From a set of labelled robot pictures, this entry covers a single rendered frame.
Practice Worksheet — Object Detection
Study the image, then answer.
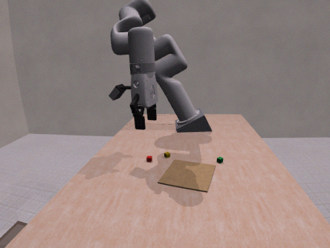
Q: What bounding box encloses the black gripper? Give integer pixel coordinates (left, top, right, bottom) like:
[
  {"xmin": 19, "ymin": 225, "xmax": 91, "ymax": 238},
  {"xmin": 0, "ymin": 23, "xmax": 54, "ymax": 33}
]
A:
[{"xmin": 130, "ymin": 71, "xmax": 158, "ymax": 130}]

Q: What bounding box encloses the tan square mat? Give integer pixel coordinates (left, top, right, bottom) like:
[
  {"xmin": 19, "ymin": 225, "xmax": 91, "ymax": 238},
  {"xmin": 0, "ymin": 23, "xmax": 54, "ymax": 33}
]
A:
[{"xmin": 158, "ymin": 160, "xmax": 216, "ymax": 192}]

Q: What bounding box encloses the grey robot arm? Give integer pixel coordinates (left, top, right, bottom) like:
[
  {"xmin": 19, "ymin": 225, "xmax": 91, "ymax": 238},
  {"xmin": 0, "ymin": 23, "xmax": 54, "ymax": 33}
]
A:
[{"xmin": 110, "ymin": 0, "xmax": 200, "ymax": 125}]

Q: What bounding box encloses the green die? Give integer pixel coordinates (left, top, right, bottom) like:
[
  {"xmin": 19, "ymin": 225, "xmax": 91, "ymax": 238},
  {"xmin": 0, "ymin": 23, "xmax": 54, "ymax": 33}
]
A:
[{"xmin": 217, "ymin": 157, "xmax": 223, "ymax": 164}]

